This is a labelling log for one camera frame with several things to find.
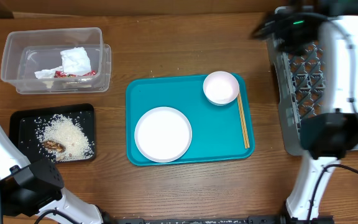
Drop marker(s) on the pink bowl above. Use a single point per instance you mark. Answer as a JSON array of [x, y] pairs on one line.
[[221, 88]]

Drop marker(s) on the clear plastic bin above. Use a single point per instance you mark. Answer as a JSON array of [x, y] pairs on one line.
[[27, 52]]

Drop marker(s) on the white round plate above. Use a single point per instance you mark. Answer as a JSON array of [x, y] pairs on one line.
[[163, 134]]

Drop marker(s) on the grey dishwasher rack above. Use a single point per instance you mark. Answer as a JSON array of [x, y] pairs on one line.
[[301, 84]]

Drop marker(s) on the pile of white rice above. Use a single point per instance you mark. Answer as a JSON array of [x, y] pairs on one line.
[[68, 132]]

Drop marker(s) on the white napkin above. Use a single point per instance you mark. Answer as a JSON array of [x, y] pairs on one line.
[[76, 61]]

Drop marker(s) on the black food waste tray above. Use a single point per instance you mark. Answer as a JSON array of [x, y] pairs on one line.
[[27, 127]]

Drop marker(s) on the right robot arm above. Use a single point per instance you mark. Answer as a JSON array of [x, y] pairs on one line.
[[327, 137]]

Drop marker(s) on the red snack wrapper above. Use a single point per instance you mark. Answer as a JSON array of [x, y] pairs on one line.
[[61, 74]]

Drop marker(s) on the wooden chopstick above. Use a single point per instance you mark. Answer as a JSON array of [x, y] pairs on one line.
[[242, 124], [245, 124]]

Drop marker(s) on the white crumpled tissue in bin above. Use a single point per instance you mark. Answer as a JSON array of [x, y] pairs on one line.
[[47, 73]]

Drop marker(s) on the brown food scrap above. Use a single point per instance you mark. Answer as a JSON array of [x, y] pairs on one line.
[[54, 146]]

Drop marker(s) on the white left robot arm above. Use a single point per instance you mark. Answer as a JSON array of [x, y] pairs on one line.
[[37, 188]]

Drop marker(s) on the teal plastic tray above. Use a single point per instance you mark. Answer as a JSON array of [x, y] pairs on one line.
[[219, 132]]

